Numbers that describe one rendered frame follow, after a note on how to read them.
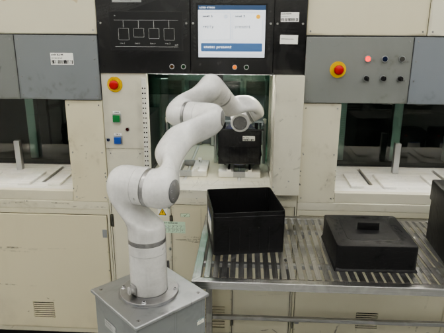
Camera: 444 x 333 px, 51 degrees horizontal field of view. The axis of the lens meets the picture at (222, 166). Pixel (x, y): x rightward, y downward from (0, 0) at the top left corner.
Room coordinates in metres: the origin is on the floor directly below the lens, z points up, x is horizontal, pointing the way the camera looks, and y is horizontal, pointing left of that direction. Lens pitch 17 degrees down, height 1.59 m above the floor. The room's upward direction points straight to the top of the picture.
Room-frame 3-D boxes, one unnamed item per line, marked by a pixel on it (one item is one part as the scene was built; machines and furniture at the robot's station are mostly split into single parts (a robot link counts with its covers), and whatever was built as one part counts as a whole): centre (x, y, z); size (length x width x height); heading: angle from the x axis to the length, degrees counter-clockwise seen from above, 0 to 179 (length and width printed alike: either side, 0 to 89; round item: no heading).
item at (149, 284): (1.35, 0.24, 0.85); 0.19 x 0.19 x 0.18
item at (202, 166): (2.33, 0.18, 0.89); 0.22 x 0.21 x 0.04; 177
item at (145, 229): (1.36, 0.27, 1.07); 0.19 x 0.12 x 0.24; 66
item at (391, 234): (1.62, -0.56, 0.83); 0.29 x 0.29 x 0.13; 88
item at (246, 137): (2.32, -0.09, 1.06); 0.24 x 0.20 x 0.32; 87
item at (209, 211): (1.75, -0.09, 0.85); 0.28 x 0.28 x 0.17; 7
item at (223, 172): (2.32, -0.09, 0.89); 0.22 x 0.21 x 0.04; 177
